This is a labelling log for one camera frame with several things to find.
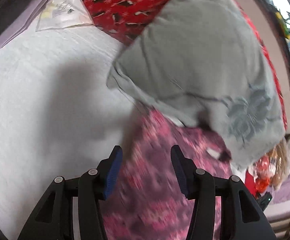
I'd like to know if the pink floral shirt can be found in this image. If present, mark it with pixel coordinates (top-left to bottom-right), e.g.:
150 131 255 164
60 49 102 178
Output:
101 109 232 239

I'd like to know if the black device with green light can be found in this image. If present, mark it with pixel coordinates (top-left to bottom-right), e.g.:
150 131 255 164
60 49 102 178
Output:
256 191 273 211

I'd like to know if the white quilted bedspread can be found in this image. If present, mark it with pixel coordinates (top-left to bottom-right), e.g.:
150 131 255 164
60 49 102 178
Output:
0 23 139 239

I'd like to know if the grey floral pillow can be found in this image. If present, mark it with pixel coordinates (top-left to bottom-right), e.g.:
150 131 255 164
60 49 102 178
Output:
107 0 285 169

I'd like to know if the white paper sheet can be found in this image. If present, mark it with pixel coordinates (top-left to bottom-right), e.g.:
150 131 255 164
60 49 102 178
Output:
0 0 57 55

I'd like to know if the clear plastic packet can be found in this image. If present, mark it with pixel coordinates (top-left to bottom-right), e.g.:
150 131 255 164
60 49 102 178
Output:
36 0 94 31

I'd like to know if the red patterned pillow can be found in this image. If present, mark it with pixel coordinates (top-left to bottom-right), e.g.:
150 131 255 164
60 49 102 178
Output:
82 0 287 129

